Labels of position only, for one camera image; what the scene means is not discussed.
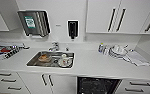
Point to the stainless steel dishwasher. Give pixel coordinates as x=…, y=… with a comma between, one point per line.
x=97, y=86

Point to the white plate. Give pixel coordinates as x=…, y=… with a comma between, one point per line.
x=70, y=63

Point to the white mug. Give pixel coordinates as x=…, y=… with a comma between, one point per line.
x=63, y=60

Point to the chrome faucet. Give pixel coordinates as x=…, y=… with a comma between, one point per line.
x=54, y=46

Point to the blue dish soap bottle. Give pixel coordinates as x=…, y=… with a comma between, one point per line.
x=100, y=47

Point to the small white bottle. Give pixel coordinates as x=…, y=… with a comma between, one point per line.
x=105, y=50

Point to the clear container orange food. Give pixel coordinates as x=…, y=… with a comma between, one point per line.
x=44, y=58

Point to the patterned plate stack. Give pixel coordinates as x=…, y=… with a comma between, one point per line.
x=117, y=55

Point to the white bowl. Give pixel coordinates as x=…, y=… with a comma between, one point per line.
x=119, y=49

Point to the steel sink basin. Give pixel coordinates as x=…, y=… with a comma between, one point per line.
x=32, y=63

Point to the steel paper towel dispenser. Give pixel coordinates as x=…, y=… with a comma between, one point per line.
x=34, y=21

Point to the white two-door sink cabinet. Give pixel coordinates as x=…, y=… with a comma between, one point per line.
x=32, y=85

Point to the dish rack with items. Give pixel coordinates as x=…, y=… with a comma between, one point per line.
x=6, y=51

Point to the white drawer cabinet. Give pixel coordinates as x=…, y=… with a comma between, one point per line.
x=137, y=87
x=6, y=83

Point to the white wall outlet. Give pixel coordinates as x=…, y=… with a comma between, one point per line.
x=84, y=37

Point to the black wall soap dispenser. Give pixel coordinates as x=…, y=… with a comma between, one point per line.
x=73, y=29

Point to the small wall label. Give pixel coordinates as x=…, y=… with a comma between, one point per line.
x=58, y=24

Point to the white wall cabinet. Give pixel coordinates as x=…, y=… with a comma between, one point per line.
x=101, y=16

